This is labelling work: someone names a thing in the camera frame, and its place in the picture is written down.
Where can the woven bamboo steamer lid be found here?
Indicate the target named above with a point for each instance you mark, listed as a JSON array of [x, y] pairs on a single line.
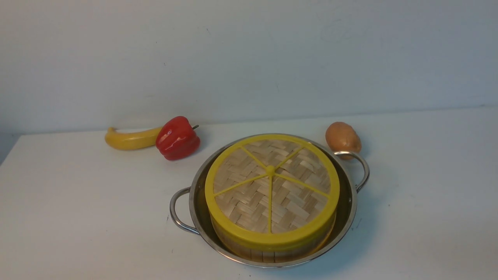
[[272, 192]]

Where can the bamboo steamer basket yellow rim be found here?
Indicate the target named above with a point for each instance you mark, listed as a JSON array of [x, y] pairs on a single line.
[[276, 256]]

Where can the stainless steel pot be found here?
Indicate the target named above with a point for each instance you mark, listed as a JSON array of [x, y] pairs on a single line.
[[189, 211]]

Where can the red bell pepper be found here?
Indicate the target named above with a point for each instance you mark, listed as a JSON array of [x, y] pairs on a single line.
[[177, 139]]

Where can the brown potato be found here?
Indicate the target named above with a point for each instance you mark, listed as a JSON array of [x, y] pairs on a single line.
[[340, 136]]

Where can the yellow banana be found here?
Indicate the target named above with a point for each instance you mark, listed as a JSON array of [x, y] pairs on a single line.
[[131, 141]]

